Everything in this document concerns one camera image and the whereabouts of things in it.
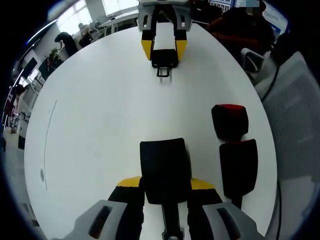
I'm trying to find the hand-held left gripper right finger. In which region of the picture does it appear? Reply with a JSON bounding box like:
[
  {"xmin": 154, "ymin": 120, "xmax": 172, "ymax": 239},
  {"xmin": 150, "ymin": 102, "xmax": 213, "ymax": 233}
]
[{"xmin": 186, "ymin": 177, "xmax": 266, "ymax": 240}]

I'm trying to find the white office desk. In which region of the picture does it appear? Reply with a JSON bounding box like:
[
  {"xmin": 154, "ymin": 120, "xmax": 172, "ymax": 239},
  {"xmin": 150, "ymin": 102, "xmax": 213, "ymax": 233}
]
[{"xmin": 98, "ymin": 10, "xmax": 140, "ymax": 36}]

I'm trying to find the black metal seat belt tongue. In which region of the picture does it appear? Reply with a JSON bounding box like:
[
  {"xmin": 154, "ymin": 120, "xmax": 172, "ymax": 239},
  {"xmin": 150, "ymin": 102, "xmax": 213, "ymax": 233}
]
[{"xmin": 150, "ymin": 49, "xmax": 180, "ymax": 77}]

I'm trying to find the white mesh office chair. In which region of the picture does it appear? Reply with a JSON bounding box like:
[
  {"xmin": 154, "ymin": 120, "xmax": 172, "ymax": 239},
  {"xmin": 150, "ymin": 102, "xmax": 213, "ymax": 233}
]
[{"xmin": 239, "ymin": 47, "xmax": 320, "ymax": 186}]

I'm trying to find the long black seat belt buckle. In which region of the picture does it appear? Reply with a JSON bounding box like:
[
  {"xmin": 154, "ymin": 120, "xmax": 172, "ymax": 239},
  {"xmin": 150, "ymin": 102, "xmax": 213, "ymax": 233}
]
[{"xmin": 218, "ymin": 138, "xmax": 259, "ymax": 210}]

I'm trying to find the person's body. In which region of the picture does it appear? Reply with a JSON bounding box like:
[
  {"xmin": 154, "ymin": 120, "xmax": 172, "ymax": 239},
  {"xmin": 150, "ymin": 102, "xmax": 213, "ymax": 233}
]
[{"xmin": 206, "ymin": 5, "xmax": 277, "ymax": 57}]

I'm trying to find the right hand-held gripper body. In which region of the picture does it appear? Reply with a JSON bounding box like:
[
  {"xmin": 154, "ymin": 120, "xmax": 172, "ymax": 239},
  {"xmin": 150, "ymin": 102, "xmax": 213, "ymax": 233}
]
[{"xmin": 137, "ymin": 0, "xmax": 191, "ymax": 9}]

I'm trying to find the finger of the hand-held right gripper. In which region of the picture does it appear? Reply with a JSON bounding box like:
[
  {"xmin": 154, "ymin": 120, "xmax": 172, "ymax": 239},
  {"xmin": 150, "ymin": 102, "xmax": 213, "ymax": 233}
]
[
  {"xmin": 172, "ymin": 6, "xmax": 194, "ymax": 63},
  {"xmin": 137, "ymin": 6, "xmax": 158, "ymax": 62}
]

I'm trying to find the green potted plant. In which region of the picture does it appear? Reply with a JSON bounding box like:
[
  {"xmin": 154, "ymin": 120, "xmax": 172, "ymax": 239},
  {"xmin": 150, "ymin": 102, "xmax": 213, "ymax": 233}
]
[{"xmin": 46, "ymin": 48, "xmax": 63, "ymax": 70}]

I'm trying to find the black cable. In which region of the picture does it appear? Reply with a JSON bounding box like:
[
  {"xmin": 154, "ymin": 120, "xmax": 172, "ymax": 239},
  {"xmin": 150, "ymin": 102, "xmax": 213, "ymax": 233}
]
[{"xmin": 259, "ymin": 62, "xmax": 282, "ymax": 101}]

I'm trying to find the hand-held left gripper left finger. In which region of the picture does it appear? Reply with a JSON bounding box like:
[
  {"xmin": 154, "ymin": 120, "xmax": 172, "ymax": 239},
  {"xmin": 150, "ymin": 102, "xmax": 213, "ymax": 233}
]
[{"xmin": 56, "ymin": 175, "xmax": 146, "ymax": 240}]

